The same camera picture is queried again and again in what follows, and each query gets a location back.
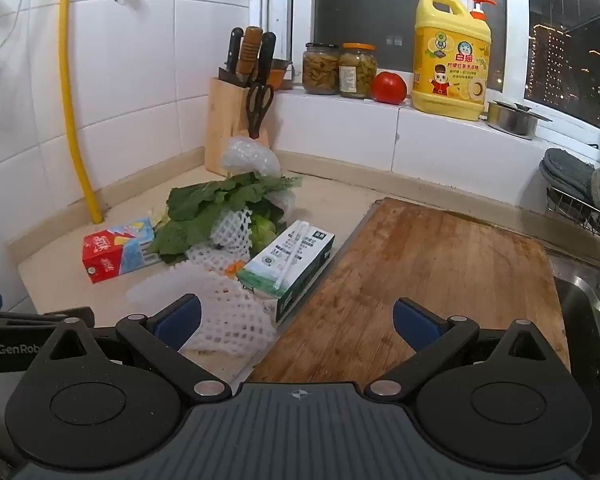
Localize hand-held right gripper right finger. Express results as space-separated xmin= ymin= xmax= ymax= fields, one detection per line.
xmin=365 ymin=297 xmax=556 ymax=403

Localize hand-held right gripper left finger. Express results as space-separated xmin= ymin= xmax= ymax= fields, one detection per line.
xmin=45 ymin=294 xmax=232 ymax=403

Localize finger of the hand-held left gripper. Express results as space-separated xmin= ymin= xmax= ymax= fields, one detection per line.
xmin=0 ymin=307 xmax=95 ymax=332

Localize green veined leaf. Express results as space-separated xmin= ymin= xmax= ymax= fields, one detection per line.
xmin=149 ymin=209 xmax=261 ymax=264

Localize red blue iced tea carton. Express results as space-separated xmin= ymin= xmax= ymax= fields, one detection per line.
xmin=81 ymin=217 xmax=163 ymax=284

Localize large jagged green leaf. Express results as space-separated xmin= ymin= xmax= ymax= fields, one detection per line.
xmin=166 ymin=172 xmax=302 ymax=222

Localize clear plastic bag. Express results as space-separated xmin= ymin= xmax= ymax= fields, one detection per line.
xmin=221 ymin=136 xmax=301 ymax=211

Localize white foam fruit net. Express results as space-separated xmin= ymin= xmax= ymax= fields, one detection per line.
xmin=184 ymin=207 xmax=255 ymax=267
xmin=179 ymin=260 xmax=282 ymax=359

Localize wooden cutting board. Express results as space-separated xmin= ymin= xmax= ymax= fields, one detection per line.
xmin=250 ymin=197 xmax=571 ymax=392

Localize green white milk carton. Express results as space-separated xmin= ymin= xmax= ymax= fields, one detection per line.
xmin=236 ymin=219 xmax=337 ymax=331

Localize small cabbage heart piece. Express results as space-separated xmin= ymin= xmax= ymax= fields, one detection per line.
xmin=249 ymin=212 xmax=282 ymax=252

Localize white wrapped straw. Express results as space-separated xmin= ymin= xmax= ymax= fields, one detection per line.
xmin=274 ymin=221 xmax=312 ymax=295

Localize steel sink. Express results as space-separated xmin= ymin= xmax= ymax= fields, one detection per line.
xmin=550 ymin=240 xmax=600 ymax=480

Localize wooden knife block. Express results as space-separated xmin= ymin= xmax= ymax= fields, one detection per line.
xmin=204 ymin=76 xmax=272 ymax=177

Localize dark grey fabric pad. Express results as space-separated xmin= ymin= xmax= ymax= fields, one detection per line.
xmin=539 ymin=148 xmax=600 ymax=202

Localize yellow pipe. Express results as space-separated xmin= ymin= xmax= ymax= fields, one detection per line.
xmin=57 ymin=0 xmax=104 ymax=225

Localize small steel pot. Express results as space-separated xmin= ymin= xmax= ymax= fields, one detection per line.
xmin=485 ymin=100 xmax=554 ymax=141

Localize black kitchen scissors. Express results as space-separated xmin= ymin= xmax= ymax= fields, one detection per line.
xmin=245 ymin=83 xmax=275 ymax=140

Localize red tomato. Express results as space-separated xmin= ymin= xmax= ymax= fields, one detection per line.
xmin=371 ymin=71 xmax=408 ymax=106

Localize orange bowl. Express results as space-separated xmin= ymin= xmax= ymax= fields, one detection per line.
xmin=267 ymin=58 xmax=294 ymax=92

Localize yellow detergent pump bottle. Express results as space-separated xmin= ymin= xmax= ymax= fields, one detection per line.
xmin=411 ymin=0 xmax=499 ymax=122

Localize window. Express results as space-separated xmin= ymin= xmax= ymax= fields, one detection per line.
xmin=250 ymin=0 xmax=600 ymax=127

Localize wire dish rack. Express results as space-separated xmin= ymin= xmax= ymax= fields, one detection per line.
xmin=545 ymin=187 xmax=600 ymax=249

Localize black handled knife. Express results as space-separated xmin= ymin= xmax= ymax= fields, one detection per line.
xmin=256 ymin=31 xmax=277 ymax=84
xmin=225 ymin=27 xmax=245 ymax=74

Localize brown handled knife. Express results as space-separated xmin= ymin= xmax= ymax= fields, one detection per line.
xmin=236 ymin=26 xmax=265 ymax=79

